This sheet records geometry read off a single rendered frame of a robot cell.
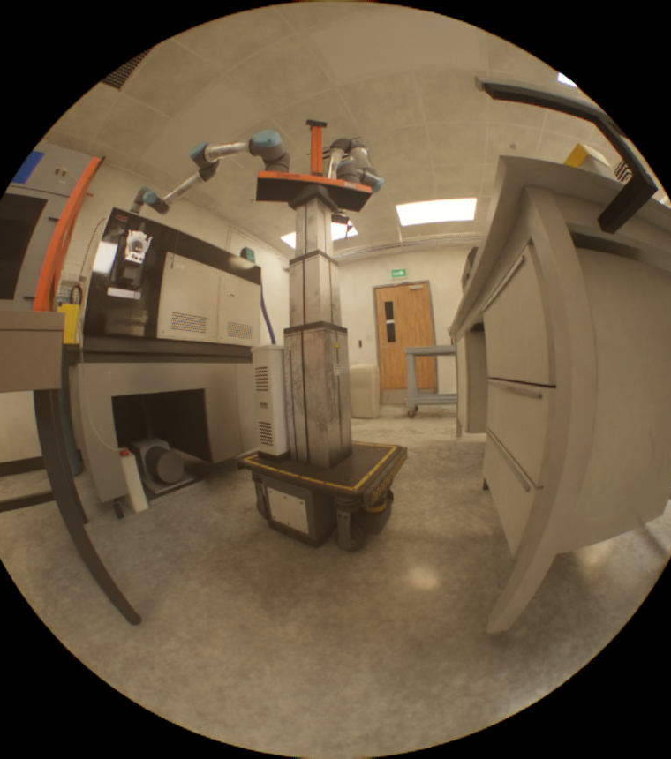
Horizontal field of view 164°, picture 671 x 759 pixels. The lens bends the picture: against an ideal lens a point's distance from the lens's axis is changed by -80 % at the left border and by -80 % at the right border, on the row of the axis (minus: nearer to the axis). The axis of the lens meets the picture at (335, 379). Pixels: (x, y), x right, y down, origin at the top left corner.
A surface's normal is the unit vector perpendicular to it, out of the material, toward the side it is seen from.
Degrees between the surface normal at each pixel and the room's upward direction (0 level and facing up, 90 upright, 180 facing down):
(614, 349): 90
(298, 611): 0
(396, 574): 0
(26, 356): 90
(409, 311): 90
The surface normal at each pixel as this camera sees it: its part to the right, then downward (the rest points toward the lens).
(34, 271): 0.91, -0.03
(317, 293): -0.51, 0.04
